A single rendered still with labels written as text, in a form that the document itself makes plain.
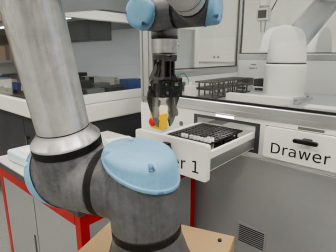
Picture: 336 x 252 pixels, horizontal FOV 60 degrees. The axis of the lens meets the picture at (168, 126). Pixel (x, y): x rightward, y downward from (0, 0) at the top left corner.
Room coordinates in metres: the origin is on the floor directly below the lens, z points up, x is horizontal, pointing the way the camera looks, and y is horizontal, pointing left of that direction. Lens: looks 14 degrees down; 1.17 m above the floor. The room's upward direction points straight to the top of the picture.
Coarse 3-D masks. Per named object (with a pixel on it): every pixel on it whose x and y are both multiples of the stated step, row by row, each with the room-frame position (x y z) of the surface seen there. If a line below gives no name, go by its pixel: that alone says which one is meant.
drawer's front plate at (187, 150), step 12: (144, 132) 0.92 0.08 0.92; (156, 132) 0.90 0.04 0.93; (180, 144) 0.82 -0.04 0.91; (192, 144) 0.79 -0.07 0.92; (204, 144) 0.77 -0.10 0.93; (180, 156) 0.82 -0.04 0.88; (192, 156) 0.79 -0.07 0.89; (204, 156) 0.77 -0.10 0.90; (180, 168) 0.82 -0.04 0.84; (192, 168) 0.79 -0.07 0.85; (204, 168) 0.76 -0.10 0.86; (204, 180) 0.76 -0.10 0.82
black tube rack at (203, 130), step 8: (184, 128) 1.06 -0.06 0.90; (192, 128) 1.07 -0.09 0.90; (200, 128) 1.06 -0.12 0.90; (208, 128) 1.07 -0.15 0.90; (216, 128) 1.06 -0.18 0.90; (224, 128) 1.06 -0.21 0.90; (232, 128) 1.06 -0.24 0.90; (200, 136) 0.95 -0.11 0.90; (216, 136) 0.95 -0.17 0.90; (224, 136) 0.96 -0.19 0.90; (232, 136) 1.06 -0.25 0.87; (216, 144) 0.95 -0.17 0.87
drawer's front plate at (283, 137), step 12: (264, 132) 0.98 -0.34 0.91; (276, 132) 0.96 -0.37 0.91; (288, 132) 0.93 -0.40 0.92; (300, 132) 0.91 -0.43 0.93; (264, 144) 0.98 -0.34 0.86; (288, 144) 0.93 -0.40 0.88; (300, 144) 0.90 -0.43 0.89; (324, 144) 0.86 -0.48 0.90; (276, 156) 0.95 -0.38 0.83; (288, 156) 0.93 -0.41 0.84; (324, 156) 0.86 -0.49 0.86; (324, 168) 0.85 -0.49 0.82
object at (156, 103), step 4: (152, 100) 0.85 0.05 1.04; (156, 100) 0.84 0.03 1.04; (152, 104) 0.85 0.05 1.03; (156, 104) 0.84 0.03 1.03; (152, 108) 0.85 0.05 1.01; (156, 108) 0.83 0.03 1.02; (152, 112) 0.85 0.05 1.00; (156, 112) 0.83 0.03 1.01; (152, 116) 0.85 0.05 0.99; (156, 116) 0.83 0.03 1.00; (156, 120) 0.86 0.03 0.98; (156, 124) 0.86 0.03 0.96
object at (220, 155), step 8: (176, 128) 1.08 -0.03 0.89; (240, 128) 1.08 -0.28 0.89; (240, 136) 1.08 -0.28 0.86; (248, 136) 0.99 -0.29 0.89; (224, 144) 0.88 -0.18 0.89; (232, 144) 0.91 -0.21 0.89; (240, 144) 0.95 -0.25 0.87; (248, 144) 0.99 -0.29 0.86; (216, 152) 0.83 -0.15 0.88; (224, 152) 0.86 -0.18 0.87; (232, 152) 0.90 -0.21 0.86; (240, 152) 0.95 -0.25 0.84; (216, 160) 0.83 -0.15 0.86; (224, 160) 0.87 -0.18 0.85
